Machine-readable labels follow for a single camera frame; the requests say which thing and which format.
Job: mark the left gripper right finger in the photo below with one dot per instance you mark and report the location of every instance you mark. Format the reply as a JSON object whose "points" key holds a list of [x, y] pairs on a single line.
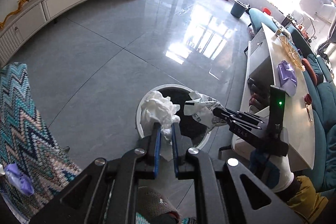
{"points": [[177, 148]]}

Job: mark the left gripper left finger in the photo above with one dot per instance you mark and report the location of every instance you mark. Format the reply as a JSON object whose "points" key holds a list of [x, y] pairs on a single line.
{"points": [[156, 147]]}

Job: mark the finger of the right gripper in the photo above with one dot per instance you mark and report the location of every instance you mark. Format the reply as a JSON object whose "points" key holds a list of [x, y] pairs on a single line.
{"points": [[235, 125], [230, 115]]}

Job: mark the white tissue paper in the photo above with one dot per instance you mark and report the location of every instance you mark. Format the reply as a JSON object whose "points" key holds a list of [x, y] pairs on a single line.
{"points": [[158, 109]]}

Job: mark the right hand white glove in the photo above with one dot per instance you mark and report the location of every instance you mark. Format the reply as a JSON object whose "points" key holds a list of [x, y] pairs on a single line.
{"points": [[272, 170]]}

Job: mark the red item on table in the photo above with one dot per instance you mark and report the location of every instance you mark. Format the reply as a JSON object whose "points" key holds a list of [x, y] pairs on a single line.
{"points": [[308, 102]]}

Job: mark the purple plastic bag on table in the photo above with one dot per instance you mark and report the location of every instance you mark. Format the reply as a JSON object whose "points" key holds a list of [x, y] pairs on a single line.
{"points": [[287, 77]]}

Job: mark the white coffee table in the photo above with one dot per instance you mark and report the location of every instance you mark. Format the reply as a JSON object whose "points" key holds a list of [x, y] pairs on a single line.
{"points": [[264, 54]]}

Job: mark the grey shoe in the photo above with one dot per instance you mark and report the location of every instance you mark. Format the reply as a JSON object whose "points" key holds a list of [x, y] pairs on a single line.
{"points": [[156, 208]]}

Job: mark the yellow trouser leg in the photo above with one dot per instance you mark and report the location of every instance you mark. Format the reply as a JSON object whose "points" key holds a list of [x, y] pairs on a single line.
{"points": [[302, 198]]}

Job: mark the teal sofa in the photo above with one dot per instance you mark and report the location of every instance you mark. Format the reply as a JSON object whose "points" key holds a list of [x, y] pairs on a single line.
{"points": [[323, 104]]}

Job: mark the red cushion on sofa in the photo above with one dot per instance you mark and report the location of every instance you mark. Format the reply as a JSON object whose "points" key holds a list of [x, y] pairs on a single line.
{"points": [[310, 70]]}

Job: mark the golden leaf tray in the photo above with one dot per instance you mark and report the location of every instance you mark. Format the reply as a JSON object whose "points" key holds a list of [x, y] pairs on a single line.
{"points": [[291, 52]]}

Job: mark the dark teal bucket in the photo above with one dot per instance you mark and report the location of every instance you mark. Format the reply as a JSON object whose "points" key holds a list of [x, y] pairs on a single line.
{"points": [[238, 9]]}

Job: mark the teal zigzag knit rug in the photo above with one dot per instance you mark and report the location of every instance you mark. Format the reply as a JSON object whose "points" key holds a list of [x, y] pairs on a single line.
{"points": [[27, 141]]}

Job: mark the purple glove on rug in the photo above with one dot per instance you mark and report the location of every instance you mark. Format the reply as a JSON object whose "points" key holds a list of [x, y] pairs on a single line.
{"points": [[19, 180]]}

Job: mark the white TV cabinet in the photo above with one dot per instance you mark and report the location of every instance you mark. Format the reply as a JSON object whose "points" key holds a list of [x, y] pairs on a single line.
{"points": [[22, 24]]}

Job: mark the black tracking camera box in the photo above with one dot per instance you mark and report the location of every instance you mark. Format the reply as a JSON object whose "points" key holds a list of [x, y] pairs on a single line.
{"points": [[276, 110]]}

